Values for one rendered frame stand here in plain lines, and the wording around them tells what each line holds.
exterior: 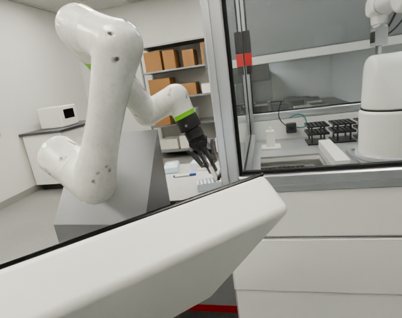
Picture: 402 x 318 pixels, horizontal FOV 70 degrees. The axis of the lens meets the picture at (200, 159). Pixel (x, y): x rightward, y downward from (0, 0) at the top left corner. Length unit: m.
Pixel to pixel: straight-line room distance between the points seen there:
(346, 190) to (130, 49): 0.57
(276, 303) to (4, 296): 0.65
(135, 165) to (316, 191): 0.69
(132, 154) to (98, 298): 0.94
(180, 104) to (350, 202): 0.72
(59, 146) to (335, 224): 0.80
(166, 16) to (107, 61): 5.02
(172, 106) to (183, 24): 4.54
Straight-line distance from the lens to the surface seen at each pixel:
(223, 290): 1.67
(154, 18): 5.82
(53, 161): 0.98
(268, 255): 0.71
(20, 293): 0.24
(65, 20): 0.88
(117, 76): 0.76
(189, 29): 5.60
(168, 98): 1.14
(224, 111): 0.60
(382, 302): 0.82
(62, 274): 0.24
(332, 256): 0.73
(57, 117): 4.89
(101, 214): 1.12
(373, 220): 0.70
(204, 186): 1.47
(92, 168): 0.85
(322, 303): 0.80
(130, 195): 1.08
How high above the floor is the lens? 1.30
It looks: 15 degrees down
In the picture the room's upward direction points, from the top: 8 degrees counter-clockwise
